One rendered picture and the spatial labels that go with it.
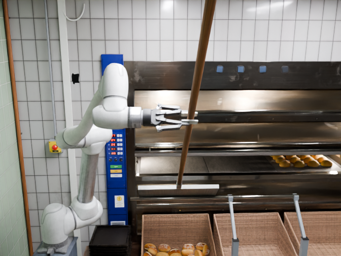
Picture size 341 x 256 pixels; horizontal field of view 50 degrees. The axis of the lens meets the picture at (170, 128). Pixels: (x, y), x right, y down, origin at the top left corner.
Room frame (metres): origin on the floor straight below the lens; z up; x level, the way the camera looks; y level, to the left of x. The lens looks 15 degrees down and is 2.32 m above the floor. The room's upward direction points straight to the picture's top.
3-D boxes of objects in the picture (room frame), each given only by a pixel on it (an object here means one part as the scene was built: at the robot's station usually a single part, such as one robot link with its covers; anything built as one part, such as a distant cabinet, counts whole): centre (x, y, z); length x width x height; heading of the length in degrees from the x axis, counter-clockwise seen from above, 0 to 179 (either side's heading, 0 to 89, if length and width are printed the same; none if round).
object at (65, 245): (2.01, 0.72, 1.03); 0.22 x 0.18 x 0.06; 178
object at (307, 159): (3.25, -1.18, 1.21); 0.61 x 0.48 x 0.06; 3
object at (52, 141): (2.66, 0.88, 1.46); 0.10 x 0.07 x 0.10; 93
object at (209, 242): (2.48, -0.06, 0.72); 0.56 x 0.49 x 0.28; 93
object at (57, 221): (2.03, 0.71, 1.17); 0.18 x 0.16 x 0.22; 130
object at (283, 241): (2.51, -0.65, 0.72); 0.56 x 0.49 x 0.28; 93
